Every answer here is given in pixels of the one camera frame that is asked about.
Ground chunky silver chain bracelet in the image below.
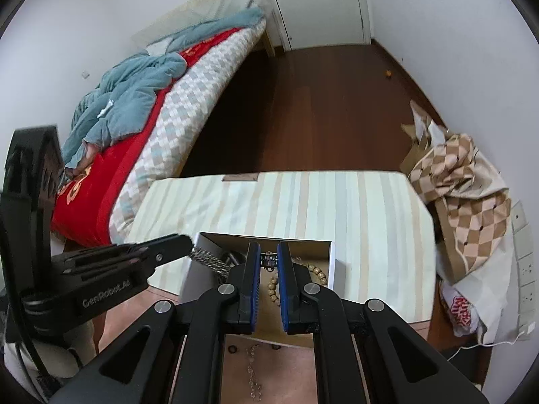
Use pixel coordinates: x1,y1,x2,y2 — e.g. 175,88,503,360
190,246,232,282

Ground black smart watch band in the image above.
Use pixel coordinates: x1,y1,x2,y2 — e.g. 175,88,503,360
221,251,246,267

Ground thin crystal silver bracelet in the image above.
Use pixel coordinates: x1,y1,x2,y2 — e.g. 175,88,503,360
244,343,264,401

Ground wooden bead bracelet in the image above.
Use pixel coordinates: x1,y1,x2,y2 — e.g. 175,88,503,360
266,255,329,306

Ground white cardboard box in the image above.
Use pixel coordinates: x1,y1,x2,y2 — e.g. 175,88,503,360
179,232,335,348

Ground red blanket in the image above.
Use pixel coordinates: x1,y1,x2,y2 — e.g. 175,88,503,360
51,24,265,247

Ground bed with checkered mattress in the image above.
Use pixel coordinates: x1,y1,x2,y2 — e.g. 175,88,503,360
50,0,277,247

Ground white plastic bag red print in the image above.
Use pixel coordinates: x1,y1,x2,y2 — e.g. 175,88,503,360
439,281,482,337

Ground teal blue quilt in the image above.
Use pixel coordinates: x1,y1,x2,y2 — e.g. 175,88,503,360
61,5,265,180

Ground white power strip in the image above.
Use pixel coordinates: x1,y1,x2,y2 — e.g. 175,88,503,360
511,201,537,340

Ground brown checkered cloth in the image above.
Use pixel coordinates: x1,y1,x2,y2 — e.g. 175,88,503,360
407,133,512,283

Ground white door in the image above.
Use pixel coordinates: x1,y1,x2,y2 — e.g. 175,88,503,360
271,0,371,51

